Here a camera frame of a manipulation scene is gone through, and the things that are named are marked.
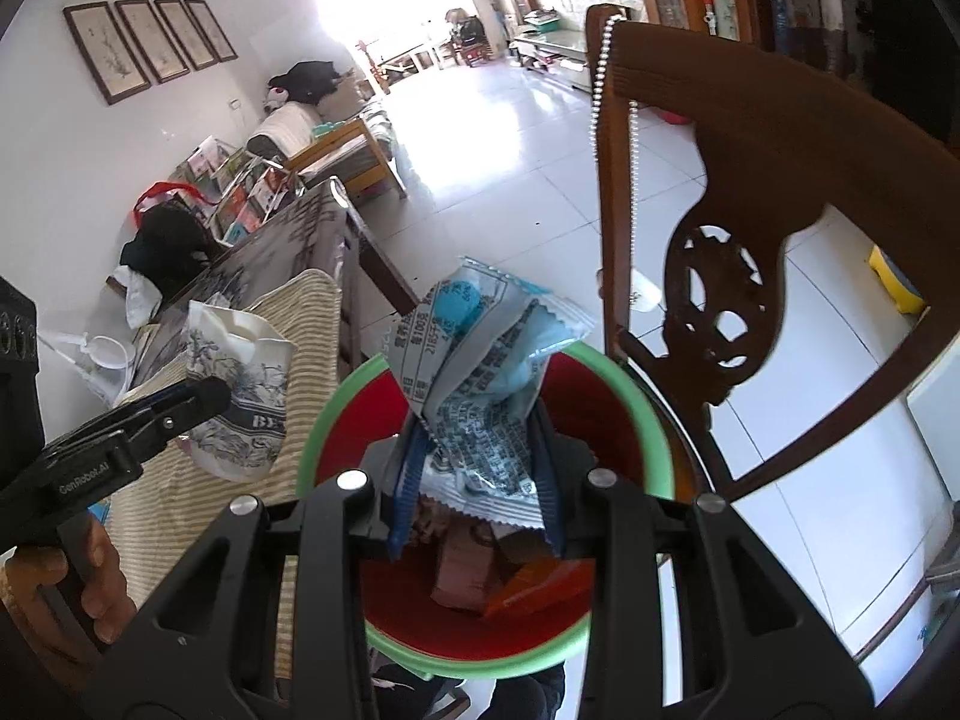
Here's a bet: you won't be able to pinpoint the orange plastic bag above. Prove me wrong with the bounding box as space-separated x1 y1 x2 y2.
483 557 594 617

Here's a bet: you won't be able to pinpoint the white patterned paper cup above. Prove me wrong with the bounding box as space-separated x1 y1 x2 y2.
184 301 296 483

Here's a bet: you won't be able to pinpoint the blue white snack wrapper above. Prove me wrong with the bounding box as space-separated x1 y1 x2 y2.
384 257 596 530

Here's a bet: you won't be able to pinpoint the red green trash bin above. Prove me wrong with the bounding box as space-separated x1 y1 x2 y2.
298 341 675 679

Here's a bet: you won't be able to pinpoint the left hand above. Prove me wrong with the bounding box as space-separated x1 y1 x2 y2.
0 515 137 653

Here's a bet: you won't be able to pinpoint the striped yellow table mat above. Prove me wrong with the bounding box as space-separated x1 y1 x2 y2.
106 270 342 605

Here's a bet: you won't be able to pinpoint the white desk fan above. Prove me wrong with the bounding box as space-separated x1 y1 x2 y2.
37 330 135 406

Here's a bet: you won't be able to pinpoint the white plastic bag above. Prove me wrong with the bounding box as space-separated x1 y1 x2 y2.
110 265 163 330

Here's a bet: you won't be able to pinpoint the black clothes pile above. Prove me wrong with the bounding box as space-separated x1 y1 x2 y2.
119 203 221 299

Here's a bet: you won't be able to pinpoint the magazine rack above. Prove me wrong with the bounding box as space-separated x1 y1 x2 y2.
169 137 304 247

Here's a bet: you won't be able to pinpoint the grey patterned table cover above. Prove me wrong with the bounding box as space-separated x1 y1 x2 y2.
133 177 363 385

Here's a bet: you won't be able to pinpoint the wooden sofa bench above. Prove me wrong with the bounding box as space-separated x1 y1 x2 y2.
245 103 407 202

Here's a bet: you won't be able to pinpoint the wooden carved chair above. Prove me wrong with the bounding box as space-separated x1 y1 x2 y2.
584 1 960 662

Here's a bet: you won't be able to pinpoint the low tv cabinet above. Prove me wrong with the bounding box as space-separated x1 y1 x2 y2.
508 16 592 94

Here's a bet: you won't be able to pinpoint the framed wall pictures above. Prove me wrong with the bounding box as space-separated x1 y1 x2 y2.
62 0 239 106

